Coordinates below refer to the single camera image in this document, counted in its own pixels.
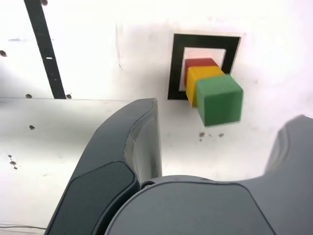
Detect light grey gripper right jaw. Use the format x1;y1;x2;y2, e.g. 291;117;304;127
104;114;313;235

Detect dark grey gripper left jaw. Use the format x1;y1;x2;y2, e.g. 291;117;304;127
45;97;163;235

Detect green cube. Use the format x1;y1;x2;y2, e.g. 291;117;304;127
195;74;245;127

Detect yellow cube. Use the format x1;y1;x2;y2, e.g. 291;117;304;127
185;66;225;108

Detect red cube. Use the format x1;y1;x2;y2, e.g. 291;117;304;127
184;57;221;74

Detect black tape square outline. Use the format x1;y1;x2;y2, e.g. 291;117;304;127
167;33;242;101

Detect black tape strip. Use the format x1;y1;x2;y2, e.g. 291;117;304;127
23;0;67;100

